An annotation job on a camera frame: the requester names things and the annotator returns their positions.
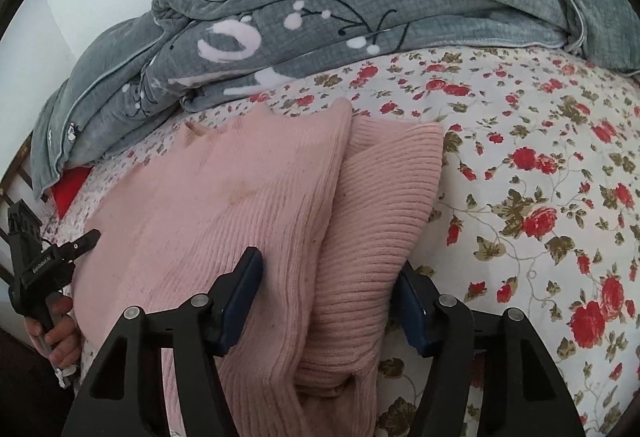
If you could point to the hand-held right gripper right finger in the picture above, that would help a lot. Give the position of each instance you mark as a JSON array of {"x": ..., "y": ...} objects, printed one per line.
[{"x": 412, "y": 317}]

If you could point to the red cloth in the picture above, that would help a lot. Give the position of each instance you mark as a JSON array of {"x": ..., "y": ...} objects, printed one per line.
[{"x": 70, "y": 189}]

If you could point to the floral bed sheet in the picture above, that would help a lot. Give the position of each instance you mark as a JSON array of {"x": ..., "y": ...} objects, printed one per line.
[{"x": 525, "y": 142}]

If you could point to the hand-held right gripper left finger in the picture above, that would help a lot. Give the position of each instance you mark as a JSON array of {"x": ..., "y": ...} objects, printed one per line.
[{"x": 240, "y": 302}]

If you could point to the person's left hand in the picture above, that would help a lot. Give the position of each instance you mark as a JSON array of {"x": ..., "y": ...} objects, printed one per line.
[{"x": 65, "y": 337}]

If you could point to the pink knit sweater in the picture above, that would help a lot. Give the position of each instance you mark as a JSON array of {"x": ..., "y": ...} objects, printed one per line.
[{"x": 225, "y": 197}]

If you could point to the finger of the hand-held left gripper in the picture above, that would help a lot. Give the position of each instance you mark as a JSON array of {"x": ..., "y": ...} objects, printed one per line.
[{"x": 82, "y": 242}]

